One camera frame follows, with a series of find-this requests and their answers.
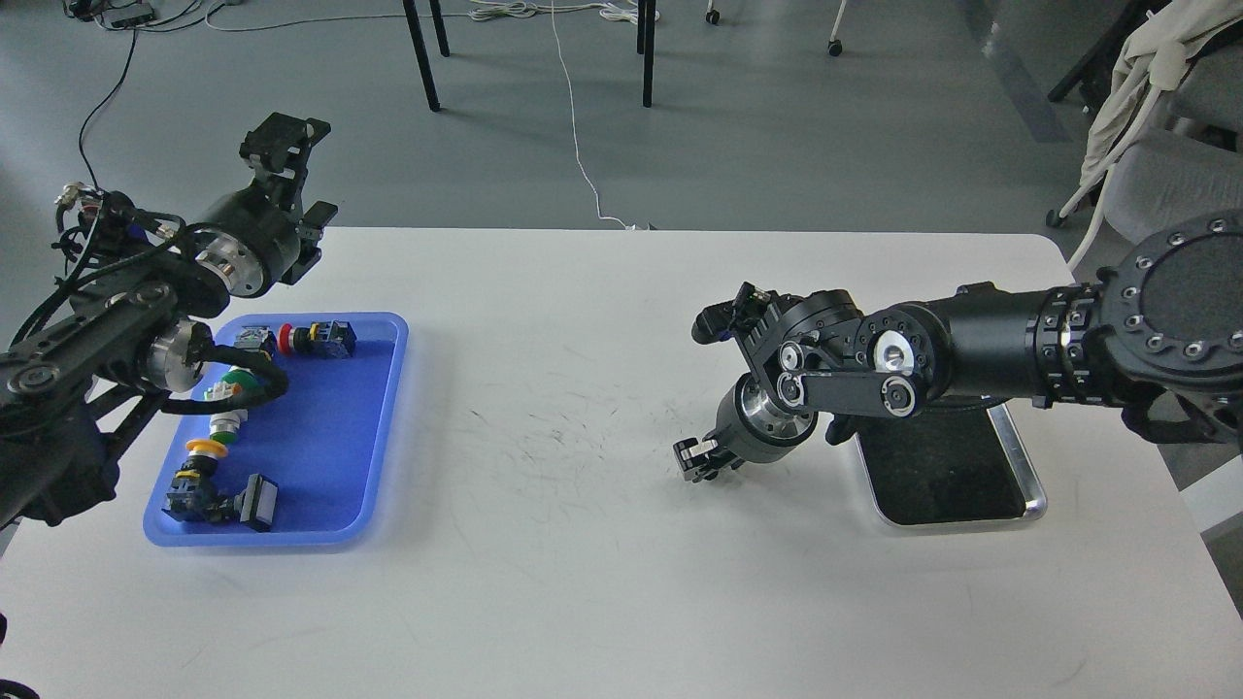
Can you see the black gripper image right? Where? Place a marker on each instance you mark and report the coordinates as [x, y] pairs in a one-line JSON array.
[[750, 428]]

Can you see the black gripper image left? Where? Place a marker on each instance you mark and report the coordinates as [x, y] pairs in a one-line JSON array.
[[261, 235]]

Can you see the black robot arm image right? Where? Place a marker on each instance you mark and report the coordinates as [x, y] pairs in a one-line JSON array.
[[1157, 336]]

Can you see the silver metal tray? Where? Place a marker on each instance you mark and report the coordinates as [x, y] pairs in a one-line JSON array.
[[958, 472]]

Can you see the blue plastic tray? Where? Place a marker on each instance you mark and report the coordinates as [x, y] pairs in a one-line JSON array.
[[323, 443]]

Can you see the black table leg left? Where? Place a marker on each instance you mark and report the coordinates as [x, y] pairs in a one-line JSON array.
[[412, 17]]

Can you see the black table leg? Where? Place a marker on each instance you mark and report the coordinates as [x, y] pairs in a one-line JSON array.
[[412, 17], [645, 46]]

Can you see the black white relay block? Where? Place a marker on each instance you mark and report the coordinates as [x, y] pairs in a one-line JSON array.
[[258, 503]]

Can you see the black table leg right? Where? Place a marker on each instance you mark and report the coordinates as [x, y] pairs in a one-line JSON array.
[[645, 46]]

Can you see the grey chair with beige cloth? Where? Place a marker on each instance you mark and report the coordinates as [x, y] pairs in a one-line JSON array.
[[1146, 166]]

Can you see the red button blue switch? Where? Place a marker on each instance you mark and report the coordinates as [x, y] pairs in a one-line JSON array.
[[323, 339]]

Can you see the green button switch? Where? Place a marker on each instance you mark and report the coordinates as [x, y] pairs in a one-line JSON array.
[[241, 379]]

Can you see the yellow button switch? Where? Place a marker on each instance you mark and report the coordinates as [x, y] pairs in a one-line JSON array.
[[192, 495]]

